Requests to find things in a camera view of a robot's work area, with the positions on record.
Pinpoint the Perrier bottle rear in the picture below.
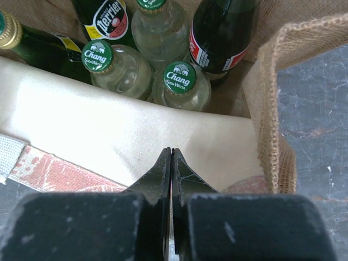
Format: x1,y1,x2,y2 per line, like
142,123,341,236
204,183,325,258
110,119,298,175
71,0,136,48

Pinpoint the perrier bottle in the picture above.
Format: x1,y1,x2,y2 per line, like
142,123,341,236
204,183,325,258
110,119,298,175
1,10,91,84
71,0,136,48

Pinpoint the Perrier bottle front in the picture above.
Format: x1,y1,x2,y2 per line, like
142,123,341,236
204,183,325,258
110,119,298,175
1,10,91,84

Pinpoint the Chang soda bottle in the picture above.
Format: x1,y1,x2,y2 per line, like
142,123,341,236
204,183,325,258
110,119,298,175
132,0,190,71
82,40,154,101
152,61,212,111

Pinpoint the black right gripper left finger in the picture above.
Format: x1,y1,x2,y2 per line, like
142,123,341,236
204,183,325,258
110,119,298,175
1,148,171,260

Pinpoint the Coca-Cola glass bottle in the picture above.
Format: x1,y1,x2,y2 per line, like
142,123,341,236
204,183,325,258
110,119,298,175
189,0,260,86

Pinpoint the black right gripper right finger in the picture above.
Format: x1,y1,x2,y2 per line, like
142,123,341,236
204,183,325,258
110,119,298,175
171,148,337,260

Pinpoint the burlap canvas tote bag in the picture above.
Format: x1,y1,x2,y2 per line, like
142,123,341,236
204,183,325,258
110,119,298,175
1,1,347,193

